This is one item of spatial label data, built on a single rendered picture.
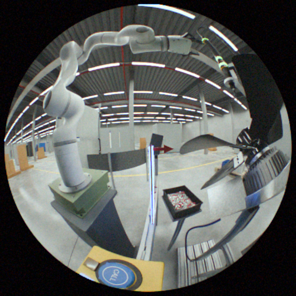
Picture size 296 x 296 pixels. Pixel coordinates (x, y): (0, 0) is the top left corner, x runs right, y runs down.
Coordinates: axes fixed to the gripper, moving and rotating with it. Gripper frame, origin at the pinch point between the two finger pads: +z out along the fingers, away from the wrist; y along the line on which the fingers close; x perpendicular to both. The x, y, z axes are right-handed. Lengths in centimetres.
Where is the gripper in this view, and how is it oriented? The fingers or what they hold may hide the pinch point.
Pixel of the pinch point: (198, 47)
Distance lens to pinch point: 54.5
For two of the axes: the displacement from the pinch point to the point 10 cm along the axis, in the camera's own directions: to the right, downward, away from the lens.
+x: -0.3, -9.9, -1.2
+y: -1.4, 1.2, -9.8
